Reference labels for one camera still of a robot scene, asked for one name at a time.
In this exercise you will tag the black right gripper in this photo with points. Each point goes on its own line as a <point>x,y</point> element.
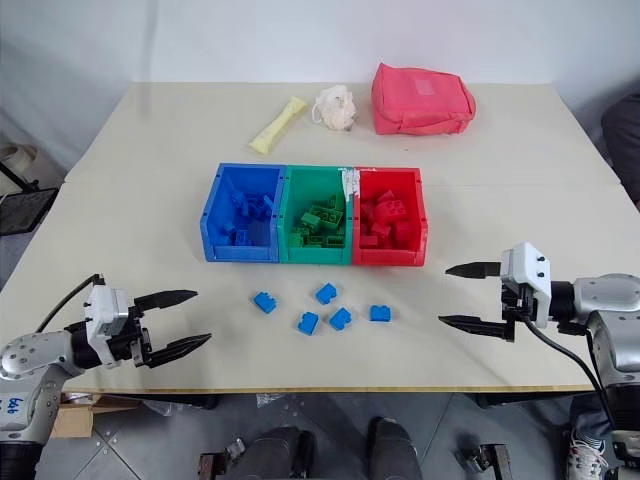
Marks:
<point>517,302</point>

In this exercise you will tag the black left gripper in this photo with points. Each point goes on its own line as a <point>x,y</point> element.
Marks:
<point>140,340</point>

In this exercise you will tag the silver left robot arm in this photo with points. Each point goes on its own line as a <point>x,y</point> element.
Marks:
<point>30,355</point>

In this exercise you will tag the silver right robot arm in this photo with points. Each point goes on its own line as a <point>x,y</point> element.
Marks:
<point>610,310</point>

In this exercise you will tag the blue plastic bin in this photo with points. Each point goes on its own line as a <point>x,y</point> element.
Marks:
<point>220,250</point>

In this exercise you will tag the blue toy brick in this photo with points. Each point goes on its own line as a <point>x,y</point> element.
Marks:
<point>252,202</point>
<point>327,293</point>
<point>381,313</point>
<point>243,238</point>
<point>340,319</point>
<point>307,324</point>
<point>265,302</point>

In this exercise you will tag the small red toy brick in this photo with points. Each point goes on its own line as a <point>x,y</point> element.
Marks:
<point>369,242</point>
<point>403,234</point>

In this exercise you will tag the red plastic bin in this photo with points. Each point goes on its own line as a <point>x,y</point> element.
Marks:
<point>380,257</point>

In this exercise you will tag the large red toy brick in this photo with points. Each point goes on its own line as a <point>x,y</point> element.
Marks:
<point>394,207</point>

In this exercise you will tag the brown cardboard box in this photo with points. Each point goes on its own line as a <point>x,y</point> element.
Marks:
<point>75,417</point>

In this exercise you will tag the green plastic bin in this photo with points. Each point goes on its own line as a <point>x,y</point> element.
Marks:
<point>300,255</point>

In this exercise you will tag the small green toy brick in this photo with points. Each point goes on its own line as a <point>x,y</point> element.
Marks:
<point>309,221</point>
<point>335,242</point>

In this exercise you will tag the dark rounded shape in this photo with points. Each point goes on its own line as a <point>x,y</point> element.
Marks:
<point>280,452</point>
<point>394,447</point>

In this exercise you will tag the white tape strip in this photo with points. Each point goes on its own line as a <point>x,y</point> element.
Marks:
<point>350,184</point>

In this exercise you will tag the large green toy brick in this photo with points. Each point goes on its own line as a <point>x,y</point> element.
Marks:
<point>326,215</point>

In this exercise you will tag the black mesh basket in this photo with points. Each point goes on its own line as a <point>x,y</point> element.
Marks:
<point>22,212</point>

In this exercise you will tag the white sneaker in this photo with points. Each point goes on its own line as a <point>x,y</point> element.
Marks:
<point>585,452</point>

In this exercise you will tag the pink fabric bag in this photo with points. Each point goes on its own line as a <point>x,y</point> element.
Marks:
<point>420,100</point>

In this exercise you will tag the person in dark clothes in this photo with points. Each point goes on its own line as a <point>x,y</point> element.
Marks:
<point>625,145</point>

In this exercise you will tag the pale yellow tube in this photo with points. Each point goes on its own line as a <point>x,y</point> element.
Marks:
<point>277,127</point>

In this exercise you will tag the white round container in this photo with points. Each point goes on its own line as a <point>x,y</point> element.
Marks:
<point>17,157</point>

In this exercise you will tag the white mesh bath sponge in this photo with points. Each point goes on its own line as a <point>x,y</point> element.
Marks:
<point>337,107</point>

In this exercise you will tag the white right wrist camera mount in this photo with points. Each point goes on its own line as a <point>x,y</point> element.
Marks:
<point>527,270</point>

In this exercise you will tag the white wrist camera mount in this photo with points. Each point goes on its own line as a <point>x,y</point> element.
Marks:
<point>106,320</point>
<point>527,270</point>

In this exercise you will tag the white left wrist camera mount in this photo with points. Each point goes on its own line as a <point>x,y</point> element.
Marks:
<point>106,320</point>

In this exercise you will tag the metal floor bracket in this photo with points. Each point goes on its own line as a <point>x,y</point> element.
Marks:
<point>485,460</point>
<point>220,460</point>

